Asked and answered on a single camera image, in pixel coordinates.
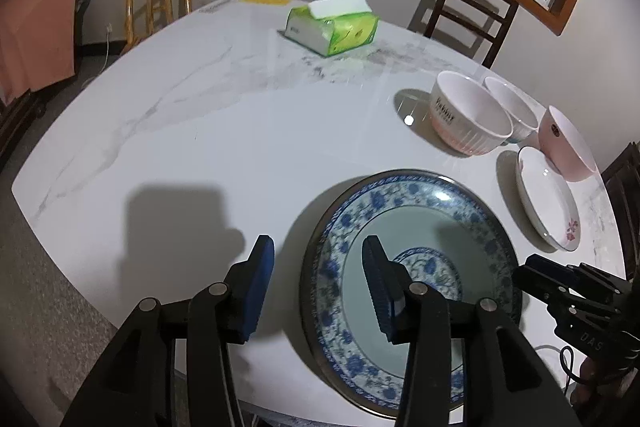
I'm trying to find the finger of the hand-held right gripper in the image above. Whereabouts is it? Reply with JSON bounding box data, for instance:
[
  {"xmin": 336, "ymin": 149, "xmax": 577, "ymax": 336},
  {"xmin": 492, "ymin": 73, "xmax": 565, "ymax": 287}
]
[
  {"xmin": 524, "ymin": 253, "xmax": 586, "ymax": 289},
  {"xmin": 511, "ymin": 263, "xmax": 566, "ymax": 308}
]

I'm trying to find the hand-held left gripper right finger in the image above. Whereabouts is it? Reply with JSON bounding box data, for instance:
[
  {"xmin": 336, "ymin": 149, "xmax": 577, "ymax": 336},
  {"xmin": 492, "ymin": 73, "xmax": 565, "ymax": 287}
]
[{"xmin": 361, "ymin": 234, "xmax": 583, "ymax": 427}]

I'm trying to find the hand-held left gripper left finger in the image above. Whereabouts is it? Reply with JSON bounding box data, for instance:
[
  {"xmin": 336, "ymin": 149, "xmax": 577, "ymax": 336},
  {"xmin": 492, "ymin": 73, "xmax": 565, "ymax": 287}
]
[{"xmin": 60, "ymin": 234, "xmax": 276, "ymax": 427}]

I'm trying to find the white plate with pink flowers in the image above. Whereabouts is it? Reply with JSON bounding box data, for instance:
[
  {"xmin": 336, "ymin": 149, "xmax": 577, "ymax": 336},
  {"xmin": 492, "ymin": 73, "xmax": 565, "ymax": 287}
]
[{"xmin": 516, "ymin": 146, "xmax": 581, "ymax": 253}]

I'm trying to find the blue floral plate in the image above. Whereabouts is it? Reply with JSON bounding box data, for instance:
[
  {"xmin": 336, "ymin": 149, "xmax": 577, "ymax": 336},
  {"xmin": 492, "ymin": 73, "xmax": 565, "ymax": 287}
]
[{"xmin": 299, "ymin": 168, "xmax": 523, "ymax": 419}]

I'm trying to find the pink bowl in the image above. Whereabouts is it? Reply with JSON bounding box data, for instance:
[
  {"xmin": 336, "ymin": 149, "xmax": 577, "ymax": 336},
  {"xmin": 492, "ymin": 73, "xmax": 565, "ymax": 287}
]
[{"xmin": 537, "ymin": 105, "xmax": 599, "ymax": 182}]

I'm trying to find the small white bowl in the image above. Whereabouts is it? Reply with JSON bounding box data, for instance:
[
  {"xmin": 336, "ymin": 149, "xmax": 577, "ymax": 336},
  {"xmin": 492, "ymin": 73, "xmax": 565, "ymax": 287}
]
[{"xmin": 482, "ymin": 76, "xmax": 543, "ymax": 144}]

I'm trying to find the white ribbed bowl with print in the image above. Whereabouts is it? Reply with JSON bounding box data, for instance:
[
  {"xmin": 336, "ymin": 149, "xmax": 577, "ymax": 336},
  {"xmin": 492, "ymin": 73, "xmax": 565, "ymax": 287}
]
[{"xmin": 429, "ymin": 71, "xmax": 515, "ymax": 156}]

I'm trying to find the dark wooden furniture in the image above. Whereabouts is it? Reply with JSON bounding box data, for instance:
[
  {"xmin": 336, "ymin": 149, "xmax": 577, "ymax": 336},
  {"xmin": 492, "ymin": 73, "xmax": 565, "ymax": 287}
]
[{"xmin": 600, "ymin": 142, "xmax": 640, "ymax": 288}]

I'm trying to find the green tissue box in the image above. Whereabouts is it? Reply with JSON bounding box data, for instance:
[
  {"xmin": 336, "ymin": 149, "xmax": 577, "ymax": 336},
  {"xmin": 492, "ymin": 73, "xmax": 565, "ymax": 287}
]
[{"xmin": 284, "ymin": 0, "xmax": 380, "ymax": 58}]

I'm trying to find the dark wooden chair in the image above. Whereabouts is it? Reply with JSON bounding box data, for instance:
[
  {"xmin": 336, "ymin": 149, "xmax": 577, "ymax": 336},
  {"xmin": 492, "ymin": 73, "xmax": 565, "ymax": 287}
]
[{"xmin": 424, "ymin": 0, "xmax": 520, "ymax": 68}]

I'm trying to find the bamboo chair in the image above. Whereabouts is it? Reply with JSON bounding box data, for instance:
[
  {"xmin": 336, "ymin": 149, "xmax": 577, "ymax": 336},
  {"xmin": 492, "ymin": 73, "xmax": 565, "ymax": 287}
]
[{"xmin": 121, "ymin": 0, "xmax": 197, "ymax": 54}]

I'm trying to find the orange cloth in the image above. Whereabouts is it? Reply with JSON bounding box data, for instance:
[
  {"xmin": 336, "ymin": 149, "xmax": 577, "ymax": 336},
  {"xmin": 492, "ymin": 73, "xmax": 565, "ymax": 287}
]
[{"xmin": 0, "ymin": 0, "xmax": 87, "ymax": 106}]

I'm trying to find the black cable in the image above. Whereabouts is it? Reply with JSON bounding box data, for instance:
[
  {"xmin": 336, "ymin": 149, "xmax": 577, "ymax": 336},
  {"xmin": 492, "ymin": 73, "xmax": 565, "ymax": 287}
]
[{"xmin": 535, "ymin": 344, "xmax": 586, "ymax": 395}]

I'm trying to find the white cable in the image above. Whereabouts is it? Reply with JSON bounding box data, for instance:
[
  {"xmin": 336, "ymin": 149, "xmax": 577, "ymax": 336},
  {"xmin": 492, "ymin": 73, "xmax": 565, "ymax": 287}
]
[{"xmin": 82, "ymin": 24, "xmax": 113, "ymax": 88}]

